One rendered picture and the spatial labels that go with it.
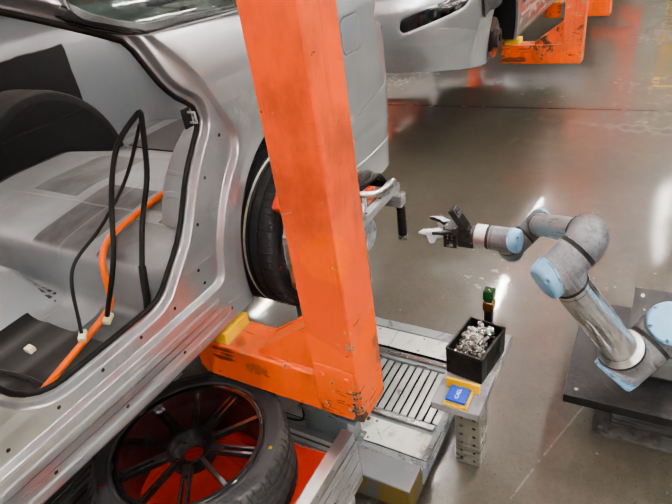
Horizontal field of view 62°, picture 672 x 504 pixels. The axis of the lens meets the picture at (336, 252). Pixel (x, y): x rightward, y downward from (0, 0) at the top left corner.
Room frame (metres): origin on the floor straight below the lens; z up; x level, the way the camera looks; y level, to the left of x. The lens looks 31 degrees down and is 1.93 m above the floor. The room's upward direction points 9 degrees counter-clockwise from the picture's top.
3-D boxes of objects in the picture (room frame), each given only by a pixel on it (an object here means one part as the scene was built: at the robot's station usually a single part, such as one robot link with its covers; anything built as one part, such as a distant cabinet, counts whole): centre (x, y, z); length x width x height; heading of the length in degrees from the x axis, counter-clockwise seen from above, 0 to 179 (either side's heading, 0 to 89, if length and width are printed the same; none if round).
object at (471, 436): (1.45, -0.41, 0.21); 0.10 x 0.10 x 0.42; 56
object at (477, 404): (1.47, -0.43, 0.44); 0.43 x 0.17 x 0.03; 146
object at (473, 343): (1.50, -0.45, 0.51); 0.20 x 0.14 x 0.13; 138
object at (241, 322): (1.62, 0.44, 0.71); 0.14 x 0.14 x 0.05; 56
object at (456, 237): (1.82, -0.48, 0.80); 0.12 x 0.08 x 0.09; 56
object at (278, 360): (1.52, 0.30, 0.69); 0.52 x 0.17 x 0.35; 56
